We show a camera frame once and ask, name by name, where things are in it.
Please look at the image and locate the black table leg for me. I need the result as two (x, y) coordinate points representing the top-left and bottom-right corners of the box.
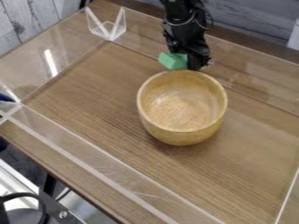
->
(43, 174), (57, 196)

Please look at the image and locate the brown wooden bowl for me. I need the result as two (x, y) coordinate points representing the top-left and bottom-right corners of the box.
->
(136, 70), (228, 146)

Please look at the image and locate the green rectangular block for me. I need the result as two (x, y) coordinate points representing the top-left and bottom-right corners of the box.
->
(157, 52), (187, 70)

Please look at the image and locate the clear acrylic corner bracket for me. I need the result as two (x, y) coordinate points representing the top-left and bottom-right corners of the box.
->
(85, 7), (127, 41)

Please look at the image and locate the clear acrylic tray enclosure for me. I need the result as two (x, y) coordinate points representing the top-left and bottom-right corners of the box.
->
(0, 2), (299, 224)

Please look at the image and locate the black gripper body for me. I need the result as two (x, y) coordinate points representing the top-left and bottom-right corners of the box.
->
(163, 20), (211, 56)

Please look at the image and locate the blue object at left edge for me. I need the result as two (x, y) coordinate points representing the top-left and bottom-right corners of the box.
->
(0, 93), (15, 102)

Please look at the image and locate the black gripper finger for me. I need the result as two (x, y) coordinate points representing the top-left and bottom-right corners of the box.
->
(187, 53), (212, 71)
(163, 32), (188, 53)

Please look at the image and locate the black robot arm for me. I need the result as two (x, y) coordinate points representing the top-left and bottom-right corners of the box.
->
(160, 0), (211, 70)

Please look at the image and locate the black cable loop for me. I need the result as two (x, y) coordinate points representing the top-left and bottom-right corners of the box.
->
(0, 192), (49, 224)

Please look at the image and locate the black metal base plate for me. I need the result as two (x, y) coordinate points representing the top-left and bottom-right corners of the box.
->
(0, 206), (85, 224)

